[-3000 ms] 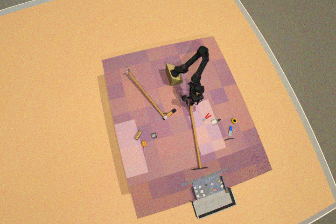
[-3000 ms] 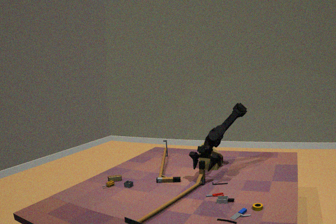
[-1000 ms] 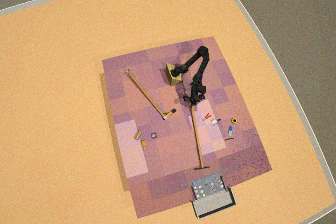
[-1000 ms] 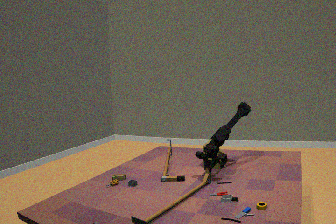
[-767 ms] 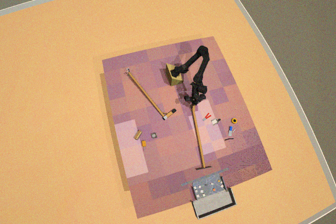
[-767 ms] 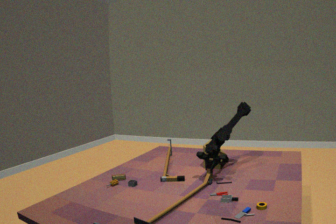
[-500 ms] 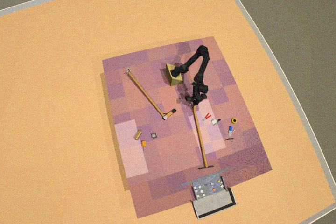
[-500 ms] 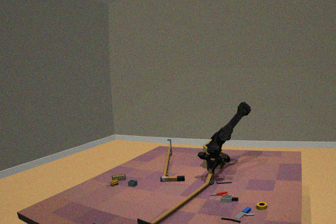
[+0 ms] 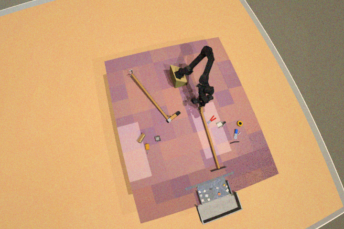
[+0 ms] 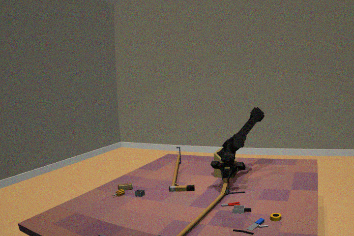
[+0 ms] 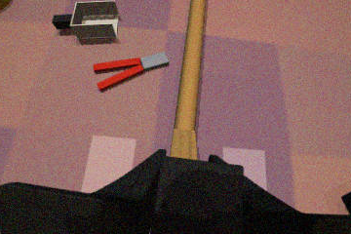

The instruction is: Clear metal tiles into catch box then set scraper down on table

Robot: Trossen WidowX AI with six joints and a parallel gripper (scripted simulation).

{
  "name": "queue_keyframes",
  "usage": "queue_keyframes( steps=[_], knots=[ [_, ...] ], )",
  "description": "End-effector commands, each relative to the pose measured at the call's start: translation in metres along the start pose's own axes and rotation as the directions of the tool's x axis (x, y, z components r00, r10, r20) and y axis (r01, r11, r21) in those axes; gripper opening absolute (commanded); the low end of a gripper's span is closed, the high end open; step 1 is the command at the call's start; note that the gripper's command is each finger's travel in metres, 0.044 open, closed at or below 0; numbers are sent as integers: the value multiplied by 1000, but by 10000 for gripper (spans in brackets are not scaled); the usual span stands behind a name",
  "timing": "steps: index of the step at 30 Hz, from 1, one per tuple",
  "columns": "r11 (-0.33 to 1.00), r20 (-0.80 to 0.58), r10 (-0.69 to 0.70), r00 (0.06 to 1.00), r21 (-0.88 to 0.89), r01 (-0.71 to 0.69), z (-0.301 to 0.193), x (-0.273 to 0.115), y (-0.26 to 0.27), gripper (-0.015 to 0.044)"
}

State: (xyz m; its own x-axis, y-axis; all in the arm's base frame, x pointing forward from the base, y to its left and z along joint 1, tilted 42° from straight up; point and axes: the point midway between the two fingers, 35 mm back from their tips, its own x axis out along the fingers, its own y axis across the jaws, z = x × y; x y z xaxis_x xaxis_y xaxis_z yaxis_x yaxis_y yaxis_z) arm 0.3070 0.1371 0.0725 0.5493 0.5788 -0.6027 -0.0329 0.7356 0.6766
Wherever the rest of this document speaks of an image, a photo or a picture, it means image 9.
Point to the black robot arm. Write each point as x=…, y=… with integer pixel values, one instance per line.
x=203, y=80

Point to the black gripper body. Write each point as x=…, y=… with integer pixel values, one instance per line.
x=195, y=101

